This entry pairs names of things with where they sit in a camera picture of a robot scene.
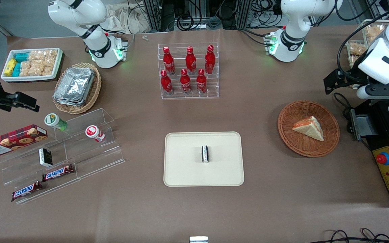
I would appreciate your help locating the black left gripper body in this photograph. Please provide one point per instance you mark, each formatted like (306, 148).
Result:
(353, 75)

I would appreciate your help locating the triangle sandwich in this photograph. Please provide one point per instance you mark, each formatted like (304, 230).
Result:
(311, 129)

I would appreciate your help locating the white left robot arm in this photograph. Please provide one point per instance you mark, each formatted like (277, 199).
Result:
(292, 37)

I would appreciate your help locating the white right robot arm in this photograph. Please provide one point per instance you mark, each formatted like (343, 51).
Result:
(96, 44)

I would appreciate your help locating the white rectangular snack tray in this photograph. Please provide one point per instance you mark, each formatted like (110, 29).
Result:
(57, 65)

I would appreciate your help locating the aluminium foil tray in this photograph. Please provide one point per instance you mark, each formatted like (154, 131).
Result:
(74, 86)

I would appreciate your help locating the black machine with glass tray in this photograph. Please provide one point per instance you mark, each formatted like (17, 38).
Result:
(383, 128)

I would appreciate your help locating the round brown wicker basket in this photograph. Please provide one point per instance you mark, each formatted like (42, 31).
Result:
(292, 141)

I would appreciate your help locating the oval tan wicker basket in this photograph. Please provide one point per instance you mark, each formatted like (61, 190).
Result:
(95, 91)

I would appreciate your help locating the beige rectangular tray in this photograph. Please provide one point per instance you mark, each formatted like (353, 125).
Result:
(184, 162)

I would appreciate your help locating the clear plastic bread container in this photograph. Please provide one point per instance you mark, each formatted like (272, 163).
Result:
(356, 62)

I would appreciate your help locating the packed brown bread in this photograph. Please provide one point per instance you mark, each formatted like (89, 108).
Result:
(357, 50)
(373, 31)

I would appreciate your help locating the teal snack packet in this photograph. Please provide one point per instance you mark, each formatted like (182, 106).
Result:
(16, 70)
(21, 57)

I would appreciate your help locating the clear rice cracker packet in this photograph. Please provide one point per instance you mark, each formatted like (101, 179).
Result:
(48, 68)
(31, 68)
(36, 55)
(51, 55)

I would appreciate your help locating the yellow snack packet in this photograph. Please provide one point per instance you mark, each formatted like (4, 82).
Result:
(10, 67)

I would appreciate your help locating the red tartan cookie box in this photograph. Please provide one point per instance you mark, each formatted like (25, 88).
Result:
(12, 140)

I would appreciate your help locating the green lidded small bottle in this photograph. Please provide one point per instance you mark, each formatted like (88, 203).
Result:
(55, 122)

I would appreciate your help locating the small black carton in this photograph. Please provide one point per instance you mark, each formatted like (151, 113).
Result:
(45, 157)

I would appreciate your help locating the brown Snickers bar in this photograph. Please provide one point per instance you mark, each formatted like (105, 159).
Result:
(57, 173)
(26, 191)

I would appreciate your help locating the red lidded small bottle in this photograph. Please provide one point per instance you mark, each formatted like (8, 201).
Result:
(95, 133)

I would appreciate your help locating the clear acrylic stepped stand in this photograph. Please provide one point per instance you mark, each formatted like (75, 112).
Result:
(93, 158)

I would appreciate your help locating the clear acrylic bottle rack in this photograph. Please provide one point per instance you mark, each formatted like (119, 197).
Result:
(211, 86)

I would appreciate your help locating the red cola bottle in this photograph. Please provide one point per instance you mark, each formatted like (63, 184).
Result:
(190, 61)
(169, 62)
(185, 83)
(210, 60)
(166, 83)
(201, 82)

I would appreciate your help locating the crumpled beige cloth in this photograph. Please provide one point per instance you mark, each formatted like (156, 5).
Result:
(120, 18)

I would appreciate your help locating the small black white box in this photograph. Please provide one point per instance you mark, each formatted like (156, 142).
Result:
(205, 154)

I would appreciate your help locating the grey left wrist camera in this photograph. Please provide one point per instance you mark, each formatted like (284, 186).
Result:
(363, 92)

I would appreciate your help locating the grey metal bracket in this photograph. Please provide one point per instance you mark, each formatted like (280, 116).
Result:
(361, 126)

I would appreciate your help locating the aluminium frame rack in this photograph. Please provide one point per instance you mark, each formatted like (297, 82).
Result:
(157, 15)

